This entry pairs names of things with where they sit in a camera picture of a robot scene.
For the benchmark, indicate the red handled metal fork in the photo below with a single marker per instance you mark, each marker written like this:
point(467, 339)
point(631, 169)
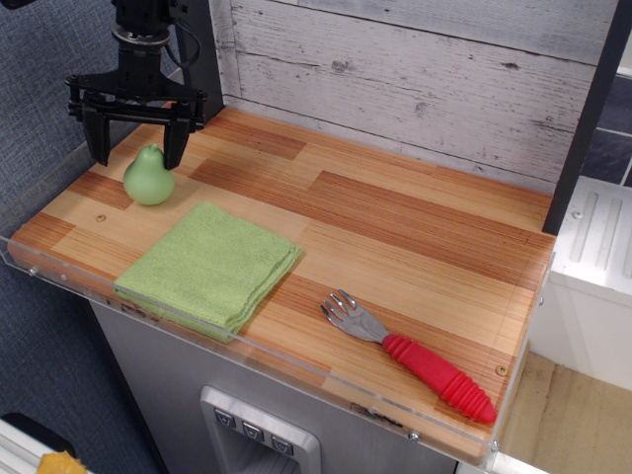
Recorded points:
point(451, 384)

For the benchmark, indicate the left dark vertical post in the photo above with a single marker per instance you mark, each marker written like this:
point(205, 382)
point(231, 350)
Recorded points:
point(196, 45)

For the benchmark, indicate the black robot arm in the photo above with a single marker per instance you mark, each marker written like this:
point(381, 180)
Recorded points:
point(146, 18)

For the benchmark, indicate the green folded rag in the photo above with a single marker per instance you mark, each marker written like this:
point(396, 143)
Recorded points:
point(209, 272)

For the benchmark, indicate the silver dispenser button panel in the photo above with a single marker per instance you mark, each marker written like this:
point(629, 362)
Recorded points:
point(246, 439)

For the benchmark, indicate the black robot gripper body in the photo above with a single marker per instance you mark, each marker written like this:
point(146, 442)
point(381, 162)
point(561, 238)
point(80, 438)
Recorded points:
point(137, 90)

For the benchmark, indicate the right dark vertical post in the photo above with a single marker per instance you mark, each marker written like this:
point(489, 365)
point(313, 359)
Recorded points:
point(602, 81)

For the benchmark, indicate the dark vertical post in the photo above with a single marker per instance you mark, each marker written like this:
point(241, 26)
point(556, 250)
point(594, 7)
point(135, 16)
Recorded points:
point(602, 81)
point(196, 45)

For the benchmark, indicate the yellow black object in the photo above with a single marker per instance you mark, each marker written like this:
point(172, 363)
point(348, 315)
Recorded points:
point(29, 447)

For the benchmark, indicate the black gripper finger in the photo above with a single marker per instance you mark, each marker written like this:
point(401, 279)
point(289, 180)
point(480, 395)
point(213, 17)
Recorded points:
point(176, 136)
point(97, 133)

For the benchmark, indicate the green toy pear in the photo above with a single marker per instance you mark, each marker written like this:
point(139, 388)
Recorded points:
point(146, 180)

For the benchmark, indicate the grey toy fridge cabinet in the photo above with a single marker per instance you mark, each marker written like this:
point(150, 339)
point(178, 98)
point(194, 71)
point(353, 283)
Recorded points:
point(276, 410)

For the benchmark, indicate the white toy sink unit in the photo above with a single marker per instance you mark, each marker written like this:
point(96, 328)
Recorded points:
point(583, 317)

